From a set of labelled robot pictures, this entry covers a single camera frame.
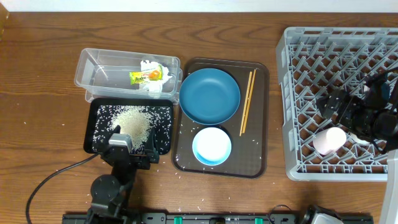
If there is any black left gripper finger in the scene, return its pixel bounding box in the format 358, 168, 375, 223
105, 125, 121, 149
145, 128, 159, 156

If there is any pale pink cup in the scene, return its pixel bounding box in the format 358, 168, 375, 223
313, 127, 346, 155

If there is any white tissue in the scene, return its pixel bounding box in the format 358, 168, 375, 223
139, 60, 171, 93

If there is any light blue rice bowl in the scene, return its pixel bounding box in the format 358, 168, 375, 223
192, 127, 232, 166

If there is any yellow green snack wrapper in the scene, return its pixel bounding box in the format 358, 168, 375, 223
129, 65, 163, 85

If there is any dark blue plate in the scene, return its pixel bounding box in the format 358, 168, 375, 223
179, 68, 241, 125

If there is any wooden chopstick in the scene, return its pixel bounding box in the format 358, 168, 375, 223
239, 71, 253, 137
243, 69, 256, 134

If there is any white cup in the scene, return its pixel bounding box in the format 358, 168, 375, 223
350, 133, 370, 144

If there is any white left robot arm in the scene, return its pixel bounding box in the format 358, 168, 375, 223
85, 126, 159, 223

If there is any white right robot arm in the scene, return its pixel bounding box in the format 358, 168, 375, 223
316, 67, 397, 223

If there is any black food waste tray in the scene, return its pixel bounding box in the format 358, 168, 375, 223
83, 98, 174, 155

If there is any clear plastic waste bin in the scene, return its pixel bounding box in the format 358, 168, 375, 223
75, 49, 182, 104

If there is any grey dishwasher rack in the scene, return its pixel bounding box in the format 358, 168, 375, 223
276, 27, 397, 182

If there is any pile of rice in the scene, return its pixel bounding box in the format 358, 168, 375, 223
111, 106, 152, 154

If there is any dark brown serving tray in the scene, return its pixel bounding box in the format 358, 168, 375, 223
172, 58, 269, 179

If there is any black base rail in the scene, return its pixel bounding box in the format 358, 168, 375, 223
62, 212, 374, 224

